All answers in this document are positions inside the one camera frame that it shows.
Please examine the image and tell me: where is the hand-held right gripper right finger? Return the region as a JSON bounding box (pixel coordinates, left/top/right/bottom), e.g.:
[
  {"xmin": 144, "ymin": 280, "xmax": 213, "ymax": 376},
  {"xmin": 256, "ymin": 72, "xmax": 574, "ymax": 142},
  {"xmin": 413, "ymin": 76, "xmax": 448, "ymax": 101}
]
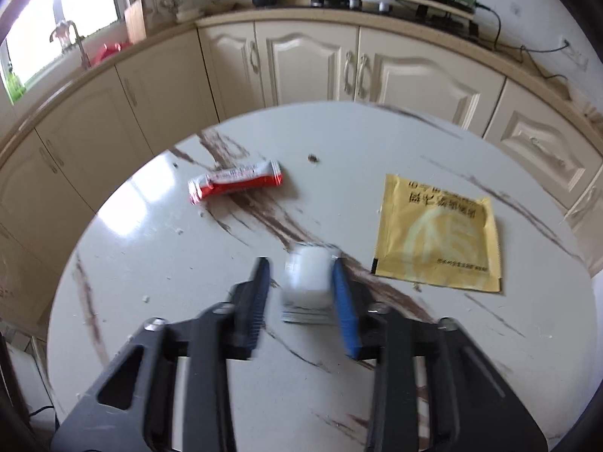
[{"xmin": 331, "ymin": 257, "xmax": 548, "ymax": 452}]

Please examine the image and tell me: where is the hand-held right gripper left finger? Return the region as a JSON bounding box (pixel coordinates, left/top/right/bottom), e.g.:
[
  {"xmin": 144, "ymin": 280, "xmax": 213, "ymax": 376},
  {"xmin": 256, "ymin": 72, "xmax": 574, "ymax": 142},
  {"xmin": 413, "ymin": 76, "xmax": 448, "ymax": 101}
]
[{"xmin": 49, "ymin": 257, "xmax": 272, "ymax": 452}]

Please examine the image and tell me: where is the red and white stick packet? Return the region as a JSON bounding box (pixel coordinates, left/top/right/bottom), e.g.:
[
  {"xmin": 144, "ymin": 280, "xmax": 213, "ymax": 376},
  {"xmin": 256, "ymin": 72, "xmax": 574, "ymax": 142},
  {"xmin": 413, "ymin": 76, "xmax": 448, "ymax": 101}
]
[{"xmin": 187, "ymin": 160, "xmax": 285, "ymax": 205}]

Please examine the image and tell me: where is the yellow sachet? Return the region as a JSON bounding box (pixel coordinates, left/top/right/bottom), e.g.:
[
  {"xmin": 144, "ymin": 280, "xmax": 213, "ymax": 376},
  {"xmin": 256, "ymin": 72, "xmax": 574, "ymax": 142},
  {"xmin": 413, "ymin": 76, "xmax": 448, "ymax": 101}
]
[{"xmin": 371, "ymin": 173, "xmax": 502, "ymax": 293}]

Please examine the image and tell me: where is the round white marble table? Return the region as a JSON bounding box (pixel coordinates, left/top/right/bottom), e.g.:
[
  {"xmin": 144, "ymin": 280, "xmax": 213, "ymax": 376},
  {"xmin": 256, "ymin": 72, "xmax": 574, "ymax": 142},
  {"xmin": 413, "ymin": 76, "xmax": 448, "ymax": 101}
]
[{"xmin": 46, "ymin": 101, "xmax": 597, "ymax": 452}]

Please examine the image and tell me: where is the red plastic basket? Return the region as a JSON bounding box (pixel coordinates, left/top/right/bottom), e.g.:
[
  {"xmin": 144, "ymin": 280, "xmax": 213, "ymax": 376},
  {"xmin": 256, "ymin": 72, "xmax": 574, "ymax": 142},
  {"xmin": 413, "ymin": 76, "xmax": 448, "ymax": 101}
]
[{"xmin": 90, "ymin": 41, "xmax": 133, "ymax": 66}]

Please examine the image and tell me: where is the wooden cutting board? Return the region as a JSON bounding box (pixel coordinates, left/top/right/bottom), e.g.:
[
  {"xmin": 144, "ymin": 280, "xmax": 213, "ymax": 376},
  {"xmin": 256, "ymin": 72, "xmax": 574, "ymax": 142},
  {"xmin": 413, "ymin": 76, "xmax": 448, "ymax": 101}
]
[{"xmin": 125, "ymin": 0, "xmax": 148, "ymax": 44}]

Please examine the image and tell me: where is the black gas hob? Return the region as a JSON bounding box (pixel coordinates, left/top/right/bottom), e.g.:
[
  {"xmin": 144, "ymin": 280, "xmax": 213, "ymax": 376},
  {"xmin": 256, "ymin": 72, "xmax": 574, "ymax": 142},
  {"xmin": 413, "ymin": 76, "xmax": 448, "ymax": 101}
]
[{"xmin": 308, "ymin": 0, "xmax": 481, "ymax": 38}]

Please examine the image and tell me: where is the green dish soap bottle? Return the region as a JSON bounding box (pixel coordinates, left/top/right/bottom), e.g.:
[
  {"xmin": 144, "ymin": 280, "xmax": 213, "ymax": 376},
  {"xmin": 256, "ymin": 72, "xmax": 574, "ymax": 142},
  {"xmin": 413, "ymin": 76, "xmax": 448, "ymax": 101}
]
[{"xmin": 4, "ymin": 68, "xmax": 25, "ymax": 103}]

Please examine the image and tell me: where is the steel faucet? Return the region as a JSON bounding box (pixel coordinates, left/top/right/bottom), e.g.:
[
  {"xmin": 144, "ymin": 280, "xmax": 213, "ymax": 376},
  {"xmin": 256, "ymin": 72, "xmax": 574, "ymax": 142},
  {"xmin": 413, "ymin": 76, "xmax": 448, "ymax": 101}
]
[{"xmin": 49, "ymin": 20, "xmax": 91, "ymax": 70}]

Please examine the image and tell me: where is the sliding glass window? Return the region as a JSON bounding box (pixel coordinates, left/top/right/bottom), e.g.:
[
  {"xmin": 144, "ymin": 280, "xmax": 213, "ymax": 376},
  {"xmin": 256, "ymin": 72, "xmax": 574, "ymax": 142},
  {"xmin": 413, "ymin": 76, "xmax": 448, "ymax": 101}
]
[{"xmin": 0, "ymin": 0, "xmax": 124, "ymax": 104}]

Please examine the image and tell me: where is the black power cable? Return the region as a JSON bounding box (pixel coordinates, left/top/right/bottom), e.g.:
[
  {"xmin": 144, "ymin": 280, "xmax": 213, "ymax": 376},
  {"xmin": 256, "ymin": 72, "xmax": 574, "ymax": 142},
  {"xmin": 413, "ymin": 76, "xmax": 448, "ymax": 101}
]
[{"xmin": 473, "ymin": 2, "xmax": 573, "ymax": 99}]

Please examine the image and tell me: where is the white wall socket with plug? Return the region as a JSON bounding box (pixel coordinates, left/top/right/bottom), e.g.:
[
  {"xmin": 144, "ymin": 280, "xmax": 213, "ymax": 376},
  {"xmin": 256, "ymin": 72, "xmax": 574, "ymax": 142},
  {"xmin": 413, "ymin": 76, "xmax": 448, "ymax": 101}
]
[{"xmin": 558, "ymin": 38, "xmax": 589, "ymax": 69}]

